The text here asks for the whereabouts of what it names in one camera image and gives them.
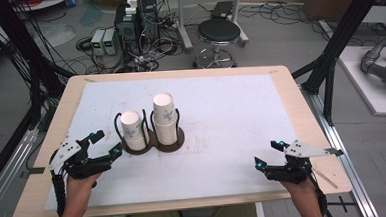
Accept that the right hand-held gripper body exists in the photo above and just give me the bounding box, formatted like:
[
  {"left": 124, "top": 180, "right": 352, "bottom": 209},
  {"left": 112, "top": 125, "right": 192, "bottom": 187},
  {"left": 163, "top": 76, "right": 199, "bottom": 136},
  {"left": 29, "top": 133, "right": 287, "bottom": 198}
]
[{"left": 262, "top": 137, "right": 346, "bottom": 187}]

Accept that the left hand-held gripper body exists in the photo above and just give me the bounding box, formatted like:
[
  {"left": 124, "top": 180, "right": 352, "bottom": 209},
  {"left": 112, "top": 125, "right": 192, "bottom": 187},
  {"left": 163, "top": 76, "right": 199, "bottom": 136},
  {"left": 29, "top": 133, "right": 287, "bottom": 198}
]
[{"left": 46, "top": 136, "right": 115, "bottom": 182}]

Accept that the short stack of paper cups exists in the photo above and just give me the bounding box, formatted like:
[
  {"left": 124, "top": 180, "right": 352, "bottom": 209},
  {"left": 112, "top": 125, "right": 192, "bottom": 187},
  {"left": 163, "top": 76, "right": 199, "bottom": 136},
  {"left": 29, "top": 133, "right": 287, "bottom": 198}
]
[{"left": 119, "top": 109, "right": 151, "bottom": 152}]

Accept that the dark double cup holder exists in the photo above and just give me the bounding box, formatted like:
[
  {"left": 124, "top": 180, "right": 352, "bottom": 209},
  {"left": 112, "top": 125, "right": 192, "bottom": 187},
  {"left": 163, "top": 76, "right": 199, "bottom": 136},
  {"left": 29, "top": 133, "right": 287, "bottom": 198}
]
[{"left": 113, "top": 106, "right": 187, "bottom": 158}]

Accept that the person's right hand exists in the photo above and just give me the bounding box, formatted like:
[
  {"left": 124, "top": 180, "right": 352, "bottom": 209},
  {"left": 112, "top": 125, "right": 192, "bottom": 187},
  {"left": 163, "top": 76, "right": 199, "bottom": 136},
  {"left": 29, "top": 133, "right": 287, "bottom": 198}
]
[{"left": 279, "top": 176, "right": 318, "bottom": 202}]

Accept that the person's left hand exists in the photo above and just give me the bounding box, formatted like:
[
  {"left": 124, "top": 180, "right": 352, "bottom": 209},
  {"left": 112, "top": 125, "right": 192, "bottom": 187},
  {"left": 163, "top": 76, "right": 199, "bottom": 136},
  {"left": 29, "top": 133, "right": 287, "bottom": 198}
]
[{"left": 64, "top": 171, "right": 104, "bottom": 210}]

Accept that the thin wooden stick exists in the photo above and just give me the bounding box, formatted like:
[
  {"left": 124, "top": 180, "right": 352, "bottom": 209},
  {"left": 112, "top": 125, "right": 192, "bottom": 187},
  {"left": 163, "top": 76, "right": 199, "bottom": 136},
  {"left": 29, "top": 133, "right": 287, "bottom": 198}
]
[{"left": 311, "top": 166, "right": 339, "bottom": 191}]

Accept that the black tape strip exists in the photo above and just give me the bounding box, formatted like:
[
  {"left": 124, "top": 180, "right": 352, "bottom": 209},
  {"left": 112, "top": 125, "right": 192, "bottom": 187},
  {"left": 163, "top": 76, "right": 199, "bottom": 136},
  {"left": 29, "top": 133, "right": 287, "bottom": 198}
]
[{"left": 19, "top": 166, "right": 47, "bottom": 180}]

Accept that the light wooden table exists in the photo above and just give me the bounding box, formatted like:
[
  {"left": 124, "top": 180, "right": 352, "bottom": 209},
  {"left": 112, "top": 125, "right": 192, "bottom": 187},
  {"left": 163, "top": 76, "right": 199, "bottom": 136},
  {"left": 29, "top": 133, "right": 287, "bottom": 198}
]
[{"left": 4, "top": 60, "right": 354, "bottom": 217}]

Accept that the tall stack of paper cups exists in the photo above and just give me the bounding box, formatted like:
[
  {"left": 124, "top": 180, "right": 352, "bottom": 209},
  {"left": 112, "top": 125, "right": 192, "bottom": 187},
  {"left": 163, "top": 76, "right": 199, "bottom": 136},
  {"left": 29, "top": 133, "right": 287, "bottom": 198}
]
[{"left": 151, "top": 91, "right": 180, "bottom": 147}]

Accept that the person's right leg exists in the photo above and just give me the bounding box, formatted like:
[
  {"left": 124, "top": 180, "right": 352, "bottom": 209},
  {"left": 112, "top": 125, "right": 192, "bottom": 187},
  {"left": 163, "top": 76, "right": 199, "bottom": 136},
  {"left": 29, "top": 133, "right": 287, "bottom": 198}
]
[{"left": 207, "top": 202, "right": 259, "bottom": 217}]

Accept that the white table mat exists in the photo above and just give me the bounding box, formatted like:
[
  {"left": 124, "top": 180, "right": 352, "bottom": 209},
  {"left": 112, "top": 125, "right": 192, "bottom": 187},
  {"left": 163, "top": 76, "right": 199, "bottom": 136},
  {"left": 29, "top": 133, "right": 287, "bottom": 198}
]
[{"left": 38, "top": 70, "right": 302, "bottom": 211}]

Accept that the grey bench power supply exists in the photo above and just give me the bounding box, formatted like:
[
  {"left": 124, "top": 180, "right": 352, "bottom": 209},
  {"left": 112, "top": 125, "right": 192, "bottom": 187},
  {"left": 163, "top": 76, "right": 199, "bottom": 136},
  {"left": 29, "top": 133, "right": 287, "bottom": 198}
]
[
  {"left": 102, "top": 27, "right": 119, "bottom": 57},
  {"left": 89, "top": 28, "right": 108, "bottom": 58}
]

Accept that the white platform board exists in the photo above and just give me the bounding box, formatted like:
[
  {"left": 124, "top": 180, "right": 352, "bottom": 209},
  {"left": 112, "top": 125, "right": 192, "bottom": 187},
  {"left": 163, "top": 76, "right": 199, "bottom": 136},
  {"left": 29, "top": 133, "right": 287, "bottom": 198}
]
[{"left": 337, "top": 43, "right": 386, "bottom": 120}]

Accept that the black computer tower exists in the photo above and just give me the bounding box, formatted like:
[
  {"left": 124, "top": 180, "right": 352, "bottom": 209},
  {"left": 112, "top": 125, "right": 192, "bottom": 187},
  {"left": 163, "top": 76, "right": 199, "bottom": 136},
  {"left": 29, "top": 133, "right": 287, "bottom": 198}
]
[{"left": 112, "top": 0, "right": 161, "bottom": 57}]

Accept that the black round stool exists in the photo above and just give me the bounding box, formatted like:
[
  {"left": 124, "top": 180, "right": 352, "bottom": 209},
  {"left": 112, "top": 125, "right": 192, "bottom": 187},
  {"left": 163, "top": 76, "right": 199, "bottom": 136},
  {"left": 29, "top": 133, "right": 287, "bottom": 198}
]
[{"left": 190, "top": 17, "right": 244, "bottom": 70}]

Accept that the white stand leg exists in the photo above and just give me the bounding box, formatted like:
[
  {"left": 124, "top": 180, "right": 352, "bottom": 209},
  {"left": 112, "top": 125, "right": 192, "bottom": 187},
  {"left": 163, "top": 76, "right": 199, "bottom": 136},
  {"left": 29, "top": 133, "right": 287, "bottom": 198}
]
[
  {"left": 174, "top": 0, "right": 195, "bottom": 54},
  {"left": 229, "top": 0, "right": 250, "bottom": 48}
]

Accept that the black flat device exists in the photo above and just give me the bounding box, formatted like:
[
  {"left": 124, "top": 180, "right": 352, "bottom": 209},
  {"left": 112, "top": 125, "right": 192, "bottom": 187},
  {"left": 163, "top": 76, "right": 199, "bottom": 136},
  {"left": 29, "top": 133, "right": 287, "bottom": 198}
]
[{"left": 209, "top": 0, "right": 234, "bottom": 20}]

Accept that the black cable bundle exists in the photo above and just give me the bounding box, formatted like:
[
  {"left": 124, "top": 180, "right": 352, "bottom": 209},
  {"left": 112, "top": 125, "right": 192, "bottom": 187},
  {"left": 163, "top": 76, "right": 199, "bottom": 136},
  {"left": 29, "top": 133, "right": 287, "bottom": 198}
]
[
  {"left": 50, "top": 168, "right": 69, "bottom": 217},
  {"left": 308, "top": 174, "right": 330, "bottom": 217}
]

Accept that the aluminium floor rail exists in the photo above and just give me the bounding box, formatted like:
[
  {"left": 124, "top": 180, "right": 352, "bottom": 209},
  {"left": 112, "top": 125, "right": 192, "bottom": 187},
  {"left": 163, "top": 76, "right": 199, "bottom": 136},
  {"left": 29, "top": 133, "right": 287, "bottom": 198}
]
[
  {"left": 300, "top": 81, "right": 381, "bottom": 217},
  {"left": 0, "top": 128, "right": 44, "bottom": 217}
]

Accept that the tangle of floor cables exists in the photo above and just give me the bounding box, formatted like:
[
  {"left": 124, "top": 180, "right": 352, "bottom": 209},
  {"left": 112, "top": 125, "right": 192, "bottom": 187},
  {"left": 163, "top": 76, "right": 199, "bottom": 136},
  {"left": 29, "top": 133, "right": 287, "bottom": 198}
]
[{"left": 63, "top": 8, "right": 187, "bottom": 77}]

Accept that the black metal frame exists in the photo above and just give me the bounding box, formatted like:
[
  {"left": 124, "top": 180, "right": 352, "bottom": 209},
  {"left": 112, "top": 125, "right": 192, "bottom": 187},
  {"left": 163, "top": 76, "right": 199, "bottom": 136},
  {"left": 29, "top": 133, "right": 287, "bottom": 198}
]
[
  {"left": 287, "top": 0, "right": 386, "bottom": 128},
  {"left": 0, "top": 0, "right": 83, "bottom": 197}
]

